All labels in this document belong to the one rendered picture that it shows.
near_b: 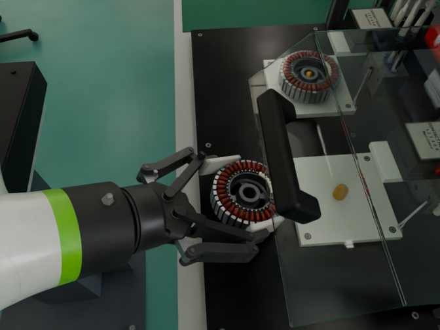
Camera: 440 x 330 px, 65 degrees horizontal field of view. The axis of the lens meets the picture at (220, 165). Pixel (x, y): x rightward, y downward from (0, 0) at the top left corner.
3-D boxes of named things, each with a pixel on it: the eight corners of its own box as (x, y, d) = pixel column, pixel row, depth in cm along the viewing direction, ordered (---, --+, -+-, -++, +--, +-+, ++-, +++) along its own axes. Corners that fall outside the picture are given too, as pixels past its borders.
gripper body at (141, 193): (97, 211, 42) (163, 198, 48) (124, 272, 38) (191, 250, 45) (114, 170, 38) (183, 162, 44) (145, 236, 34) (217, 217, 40)
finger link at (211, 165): (199, 176, 51) (196, 172, 52) (232, 170, 56) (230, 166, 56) (207, 162, 50) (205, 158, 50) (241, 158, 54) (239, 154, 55)
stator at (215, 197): (234, 247, 49) (239, 236, 46) (196, 186, 54) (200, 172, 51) (294, 217, 53) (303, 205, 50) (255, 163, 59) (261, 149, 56)
